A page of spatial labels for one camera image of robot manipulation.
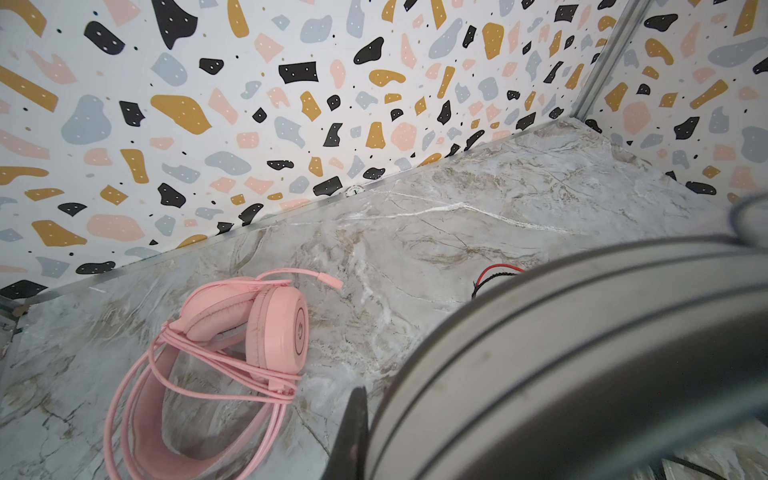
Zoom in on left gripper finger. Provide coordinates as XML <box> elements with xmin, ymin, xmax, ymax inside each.
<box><xmin>321</xmin><ymin>386</ymin><xmax>369</xmax><ymax>480</ymax></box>

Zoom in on pink headphones with cable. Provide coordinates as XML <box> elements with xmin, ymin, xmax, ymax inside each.
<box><xmin>103</xmin><ymin>268</ymin><xmax>343</xmax><ymax>479</ymax></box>

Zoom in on white black headphones with cable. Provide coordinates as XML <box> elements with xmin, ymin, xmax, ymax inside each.
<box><xmin>364</xmin><ymin>193</ymin><xmax>767</xmax><ymax>479</ymax></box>

